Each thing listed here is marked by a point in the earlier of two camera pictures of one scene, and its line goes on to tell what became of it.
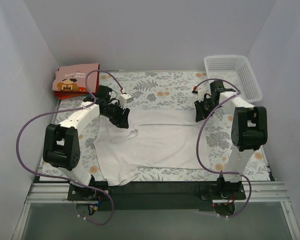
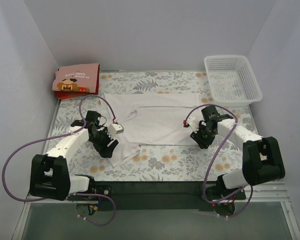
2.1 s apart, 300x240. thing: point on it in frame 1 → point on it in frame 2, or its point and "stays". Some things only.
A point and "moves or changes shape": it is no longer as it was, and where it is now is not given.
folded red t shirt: x=63 y=95 stays
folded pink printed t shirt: x=72 y=78 stays
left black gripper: x=119 y=114 → x=104 y=142
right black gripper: x=204 y=106 → x=202 y=136
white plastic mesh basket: x=237 y=70 stays
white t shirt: x=161 y=138 moves or changes shape
